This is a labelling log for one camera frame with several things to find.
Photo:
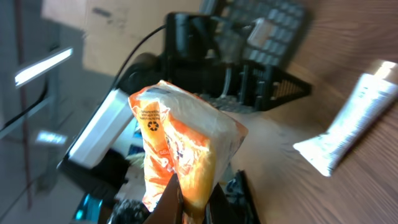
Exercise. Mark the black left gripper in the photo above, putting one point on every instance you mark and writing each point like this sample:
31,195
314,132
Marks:
262,87

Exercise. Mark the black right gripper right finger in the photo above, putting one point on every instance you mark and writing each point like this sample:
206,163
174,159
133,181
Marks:
218,209

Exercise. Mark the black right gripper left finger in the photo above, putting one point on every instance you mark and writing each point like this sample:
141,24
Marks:
169,209

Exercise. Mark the small orange carton box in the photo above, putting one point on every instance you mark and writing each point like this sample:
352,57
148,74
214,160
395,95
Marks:
186,136

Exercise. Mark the white tube gold cap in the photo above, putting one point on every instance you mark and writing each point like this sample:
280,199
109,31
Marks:
374,92

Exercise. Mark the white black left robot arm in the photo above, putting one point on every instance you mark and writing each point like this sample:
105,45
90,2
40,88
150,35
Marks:
99,167

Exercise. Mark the grey plastic mesh basket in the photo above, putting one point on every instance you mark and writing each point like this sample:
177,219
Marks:
268,32

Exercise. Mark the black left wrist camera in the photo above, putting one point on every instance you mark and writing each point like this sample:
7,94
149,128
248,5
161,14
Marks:
187,36

